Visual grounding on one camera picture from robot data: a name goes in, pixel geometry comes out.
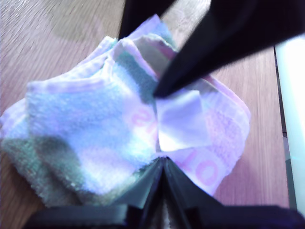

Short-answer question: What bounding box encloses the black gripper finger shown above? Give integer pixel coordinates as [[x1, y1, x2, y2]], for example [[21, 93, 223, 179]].
[[153, 0, 305, 98], [112, 158, 165, 229], [118, 0, 177, 40], [164, 157, 224, 229]]

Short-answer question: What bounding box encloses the pastel striped tea towel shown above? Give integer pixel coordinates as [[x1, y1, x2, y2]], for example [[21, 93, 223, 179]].
[[0, 14, 251, 229]]

